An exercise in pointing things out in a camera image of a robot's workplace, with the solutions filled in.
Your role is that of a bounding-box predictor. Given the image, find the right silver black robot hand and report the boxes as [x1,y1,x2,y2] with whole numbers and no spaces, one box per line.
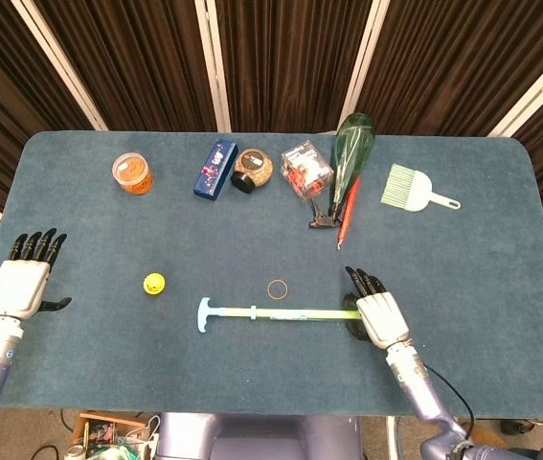
[342,265,411,351]

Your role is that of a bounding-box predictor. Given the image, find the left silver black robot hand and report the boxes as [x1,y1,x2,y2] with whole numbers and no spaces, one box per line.
[0,228,73,321]

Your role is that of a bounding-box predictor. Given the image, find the clear yellow-green plastic pump tube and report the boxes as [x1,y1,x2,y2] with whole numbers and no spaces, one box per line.
[250,304,361,323]

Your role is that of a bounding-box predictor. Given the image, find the red pen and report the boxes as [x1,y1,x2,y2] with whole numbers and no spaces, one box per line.
[336,174,362,250]

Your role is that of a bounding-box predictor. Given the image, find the tan rubber band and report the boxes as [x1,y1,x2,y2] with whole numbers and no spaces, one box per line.
[266,279,290,301]

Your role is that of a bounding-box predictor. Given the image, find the white table leg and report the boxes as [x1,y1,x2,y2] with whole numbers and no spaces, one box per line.
[385,416,401,460]

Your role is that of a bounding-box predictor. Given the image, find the green white silicone brush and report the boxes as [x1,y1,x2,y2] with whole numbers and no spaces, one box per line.
[379,163,463,213]

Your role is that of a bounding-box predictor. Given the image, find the blue felt table cover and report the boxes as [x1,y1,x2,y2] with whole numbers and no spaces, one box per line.
[0,130,543,419]

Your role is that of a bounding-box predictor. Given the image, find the clear jar of orange snacks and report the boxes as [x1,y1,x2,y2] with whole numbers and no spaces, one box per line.
[111,151,155,196]

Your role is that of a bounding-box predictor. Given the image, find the cardboard box of clutter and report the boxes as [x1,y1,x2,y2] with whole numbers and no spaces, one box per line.
[73,410,160,460]

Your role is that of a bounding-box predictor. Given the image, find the clear cube box red puzzle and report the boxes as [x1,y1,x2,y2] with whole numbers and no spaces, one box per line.
[280,139,335,198]

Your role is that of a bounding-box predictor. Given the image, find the green spray bottle black trigger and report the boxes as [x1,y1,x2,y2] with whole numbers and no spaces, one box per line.
[307,112,376,230]

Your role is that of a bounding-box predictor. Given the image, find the lavender robot torso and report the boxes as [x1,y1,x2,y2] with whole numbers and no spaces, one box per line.
[155,411,363,460]

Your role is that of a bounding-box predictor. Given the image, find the round glass jar black lid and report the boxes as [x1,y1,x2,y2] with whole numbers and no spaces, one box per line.
[230,148,275,195]

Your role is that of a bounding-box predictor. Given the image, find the dark blue rectangular box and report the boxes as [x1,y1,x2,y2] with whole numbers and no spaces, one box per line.
[192,138,240,203]

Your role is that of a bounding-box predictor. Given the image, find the brown folding screen white frames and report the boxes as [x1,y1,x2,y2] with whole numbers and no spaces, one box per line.
[0,0,543,277]

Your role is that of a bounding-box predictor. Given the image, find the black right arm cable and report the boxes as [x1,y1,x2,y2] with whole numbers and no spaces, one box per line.
[422,363,476,440]

